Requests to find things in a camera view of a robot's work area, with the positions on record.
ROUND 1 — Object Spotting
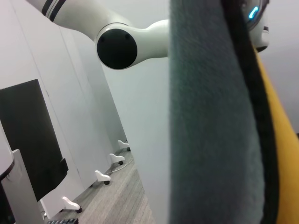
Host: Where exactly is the black monitor screen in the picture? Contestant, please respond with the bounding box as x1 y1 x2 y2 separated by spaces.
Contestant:
0 78 70 203

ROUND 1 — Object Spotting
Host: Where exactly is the grey stand column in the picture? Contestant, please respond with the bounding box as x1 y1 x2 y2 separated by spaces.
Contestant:
0 149 44 224

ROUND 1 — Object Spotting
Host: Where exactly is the grey floor cable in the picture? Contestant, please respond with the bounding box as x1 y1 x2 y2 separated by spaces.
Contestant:
104 155 135 175

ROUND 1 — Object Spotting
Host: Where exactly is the grey yellow towel black edge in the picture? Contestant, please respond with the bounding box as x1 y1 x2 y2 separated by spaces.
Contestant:
167 0 299 224

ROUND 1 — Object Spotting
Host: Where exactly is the black keyboard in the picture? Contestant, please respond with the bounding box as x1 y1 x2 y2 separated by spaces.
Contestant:
47 217 79 224

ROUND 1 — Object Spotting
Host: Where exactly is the white partition caster foot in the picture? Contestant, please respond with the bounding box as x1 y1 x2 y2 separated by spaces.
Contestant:
94 170 112 186
117 140 131 153
109 153 126 166
61 196 83 214

